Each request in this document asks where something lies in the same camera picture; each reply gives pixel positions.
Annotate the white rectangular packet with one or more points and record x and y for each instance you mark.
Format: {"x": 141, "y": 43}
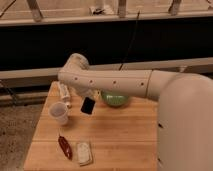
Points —
{"x": 84, "y": 153}

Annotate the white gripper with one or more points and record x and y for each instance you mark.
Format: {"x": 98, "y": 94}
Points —
{"x": 84, "y": 92}

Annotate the wooden table board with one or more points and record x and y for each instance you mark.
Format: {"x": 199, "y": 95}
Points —
{"x": 121, "y": 139}

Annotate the white ceramic cup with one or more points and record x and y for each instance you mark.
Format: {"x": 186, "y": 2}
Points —
{"x": 59, "y": 112}

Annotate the black eraser block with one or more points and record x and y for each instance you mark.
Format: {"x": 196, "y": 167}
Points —
{"x": 88, "y": 106}

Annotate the green ceramic bowl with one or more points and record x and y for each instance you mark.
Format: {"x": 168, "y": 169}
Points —
{"x": 113, "y": 99}

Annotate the white tube bottle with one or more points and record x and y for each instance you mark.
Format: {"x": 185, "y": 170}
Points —
{"x": 64, "y": 94}

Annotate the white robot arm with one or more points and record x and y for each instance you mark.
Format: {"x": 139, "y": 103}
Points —
{"x": 184, "y": 114}

